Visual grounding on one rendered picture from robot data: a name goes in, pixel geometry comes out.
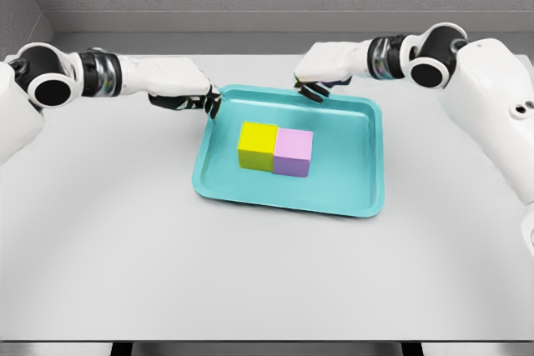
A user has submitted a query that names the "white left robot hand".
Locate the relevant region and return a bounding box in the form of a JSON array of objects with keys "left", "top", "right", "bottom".
[{"left": 141, "top": 57, "right": 223, "bottom": 120}]

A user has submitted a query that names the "pink cube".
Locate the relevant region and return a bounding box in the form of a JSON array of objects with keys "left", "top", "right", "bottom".
[{"left": 272, "top": 127, "right": 315, "bottom": 178}]

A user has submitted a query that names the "yellow cube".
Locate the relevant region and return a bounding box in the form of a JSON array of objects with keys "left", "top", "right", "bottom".
[{"left": 237, "top": 121, "right": 280, "bottom": 173}]

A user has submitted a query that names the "teal rectangular tray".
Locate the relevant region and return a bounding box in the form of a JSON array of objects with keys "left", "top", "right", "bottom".
[{"left": 192, "top": 83, "right": 385, "bottom": 219}]

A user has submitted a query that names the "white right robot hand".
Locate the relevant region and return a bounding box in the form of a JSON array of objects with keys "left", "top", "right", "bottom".
[{"left": 293, "top": 41, "right": 360, "bottom": 104}]

